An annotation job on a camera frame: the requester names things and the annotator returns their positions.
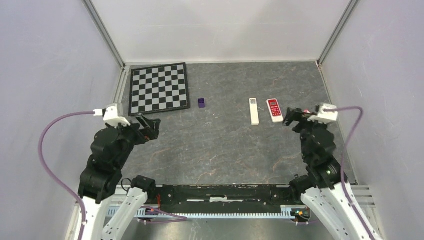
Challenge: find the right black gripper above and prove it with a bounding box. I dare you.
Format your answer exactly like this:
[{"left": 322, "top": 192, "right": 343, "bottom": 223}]
[{"left": 282, "top": 106, "right": 329, "bottom": 161}]

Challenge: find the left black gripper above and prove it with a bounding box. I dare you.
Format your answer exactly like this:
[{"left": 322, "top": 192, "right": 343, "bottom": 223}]
[{"left": 106, "top": 111, "right": 161, "bottom": 168}]

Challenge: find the red white remote control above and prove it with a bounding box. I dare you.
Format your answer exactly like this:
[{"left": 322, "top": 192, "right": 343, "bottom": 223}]
[{"left": 266, "top": 98, "right": 284, "bottom": 123}]

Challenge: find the long white remote control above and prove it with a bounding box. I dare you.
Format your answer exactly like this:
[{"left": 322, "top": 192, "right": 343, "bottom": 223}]
[{"left": 249, "top": 98, "right": 260, "bottom": 126}]

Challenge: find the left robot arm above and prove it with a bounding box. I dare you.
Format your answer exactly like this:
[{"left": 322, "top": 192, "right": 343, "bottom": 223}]
[{"left": 77, "top": 109, "right": 161, "bottom": 240}]

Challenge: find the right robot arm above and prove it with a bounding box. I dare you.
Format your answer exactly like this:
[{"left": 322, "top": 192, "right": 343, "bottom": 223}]
[{"left": 283, "top": 103, "right": 382, "bottom": 240}]

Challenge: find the black white chessboard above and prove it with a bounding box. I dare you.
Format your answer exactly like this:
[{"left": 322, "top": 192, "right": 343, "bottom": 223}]
[{"left": 128, "top": 62, "right": 191, "bottom": 116}]

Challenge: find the purple cube block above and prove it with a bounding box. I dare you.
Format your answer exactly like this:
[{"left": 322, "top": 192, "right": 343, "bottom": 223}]
[{"left": 197, "top": 98, "right": 206, "bottom": 109}]

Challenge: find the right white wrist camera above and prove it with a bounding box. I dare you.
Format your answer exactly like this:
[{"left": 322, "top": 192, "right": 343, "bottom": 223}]
[{"left": 307, "top": 103, "right": 339, "bottom": 124}]

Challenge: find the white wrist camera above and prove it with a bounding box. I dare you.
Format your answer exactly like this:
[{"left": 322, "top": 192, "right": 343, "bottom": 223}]
[
  {"left": 307, "top": 103, "right": 339, "bottom": 124},
  {"left": 93, "top": 103, "right": 131, "bottom": 128}
]

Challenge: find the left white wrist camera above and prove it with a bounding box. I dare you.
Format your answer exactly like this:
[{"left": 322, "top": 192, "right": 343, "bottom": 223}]
[{"left": 93, "top": 103, "right": 131, "bottom": 128}]

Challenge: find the white toothed cable duct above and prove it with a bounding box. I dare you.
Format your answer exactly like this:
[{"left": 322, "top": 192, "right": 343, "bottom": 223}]
[{"left": 107, "top": 204, "right": 296, "bottom": 220}]

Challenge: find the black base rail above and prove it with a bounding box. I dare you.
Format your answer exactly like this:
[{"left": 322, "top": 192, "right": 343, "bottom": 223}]
[{"left": 141, "top": 184, "right": 303, "bottom": 215}]

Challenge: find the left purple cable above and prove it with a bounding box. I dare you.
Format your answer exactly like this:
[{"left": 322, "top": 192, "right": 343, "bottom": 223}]
[{"left": 38, "top": 111, "right": 97, "bottom": 240}]

